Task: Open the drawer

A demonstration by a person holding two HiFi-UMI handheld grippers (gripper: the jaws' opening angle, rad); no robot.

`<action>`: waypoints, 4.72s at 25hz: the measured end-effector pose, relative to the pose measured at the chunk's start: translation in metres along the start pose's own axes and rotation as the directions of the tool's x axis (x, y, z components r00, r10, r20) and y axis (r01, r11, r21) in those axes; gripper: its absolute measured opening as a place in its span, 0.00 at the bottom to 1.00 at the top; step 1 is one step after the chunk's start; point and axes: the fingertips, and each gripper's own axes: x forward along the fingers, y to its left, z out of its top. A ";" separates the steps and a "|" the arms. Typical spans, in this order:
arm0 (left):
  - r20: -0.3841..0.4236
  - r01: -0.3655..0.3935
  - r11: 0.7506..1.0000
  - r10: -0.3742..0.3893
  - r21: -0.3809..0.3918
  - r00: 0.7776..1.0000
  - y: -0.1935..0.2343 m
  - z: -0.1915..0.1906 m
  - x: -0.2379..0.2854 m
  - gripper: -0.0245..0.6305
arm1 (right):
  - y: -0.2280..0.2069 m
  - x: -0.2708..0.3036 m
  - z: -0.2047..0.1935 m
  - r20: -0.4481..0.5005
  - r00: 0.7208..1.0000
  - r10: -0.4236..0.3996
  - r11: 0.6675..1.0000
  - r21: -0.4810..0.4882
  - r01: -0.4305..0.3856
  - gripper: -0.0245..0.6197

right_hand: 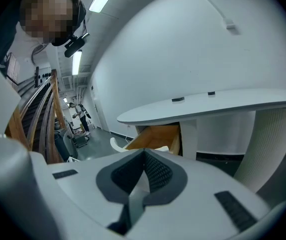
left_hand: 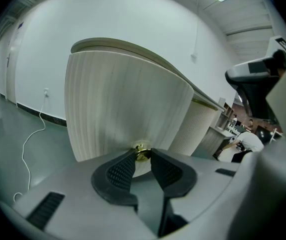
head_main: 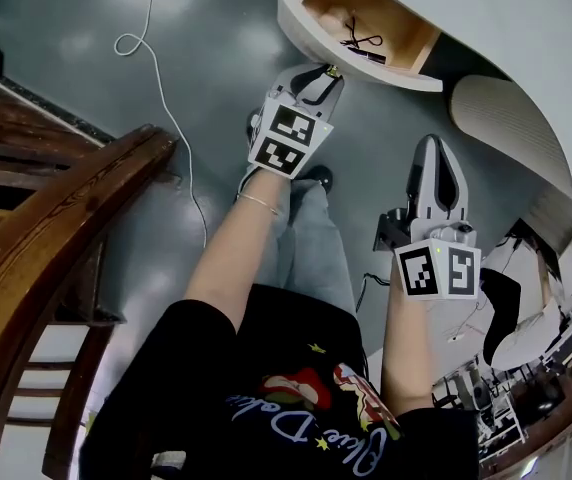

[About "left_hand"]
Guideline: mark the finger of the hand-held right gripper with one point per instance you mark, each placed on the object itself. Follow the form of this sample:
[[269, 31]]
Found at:
[[255, 96], [238, 71]]

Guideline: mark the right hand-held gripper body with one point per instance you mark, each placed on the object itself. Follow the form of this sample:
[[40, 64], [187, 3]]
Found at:
[[274, 44]]

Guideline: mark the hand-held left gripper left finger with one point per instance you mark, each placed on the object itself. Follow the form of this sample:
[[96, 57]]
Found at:
[[70, 184]]

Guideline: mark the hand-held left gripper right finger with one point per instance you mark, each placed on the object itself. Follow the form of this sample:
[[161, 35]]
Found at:
[[208, 181]]

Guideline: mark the small gold object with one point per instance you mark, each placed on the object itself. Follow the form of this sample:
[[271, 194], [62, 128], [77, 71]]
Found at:
[[141, 153]]

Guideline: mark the white ribbed counter table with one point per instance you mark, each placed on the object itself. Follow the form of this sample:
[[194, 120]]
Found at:
[[133, 84]]

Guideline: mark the white shelf unit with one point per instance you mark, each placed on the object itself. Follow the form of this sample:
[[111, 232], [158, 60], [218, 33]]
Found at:
[[220, 136]]

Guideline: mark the white door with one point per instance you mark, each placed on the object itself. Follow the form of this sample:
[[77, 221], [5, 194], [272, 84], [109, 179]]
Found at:
[[11, 71]]

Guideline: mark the white wall junction box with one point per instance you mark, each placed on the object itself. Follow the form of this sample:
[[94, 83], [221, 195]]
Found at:
[[193, 58]]

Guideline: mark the white wall conduit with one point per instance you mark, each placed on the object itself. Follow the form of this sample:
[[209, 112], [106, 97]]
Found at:
[[196, 36]]

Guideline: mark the white wall socket with plug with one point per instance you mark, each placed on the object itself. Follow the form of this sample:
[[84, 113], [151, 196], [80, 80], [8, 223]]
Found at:
[[46, 92]]

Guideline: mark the blue wall sign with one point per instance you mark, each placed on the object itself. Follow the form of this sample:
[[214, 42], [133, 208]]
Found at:
[[21, 25]]

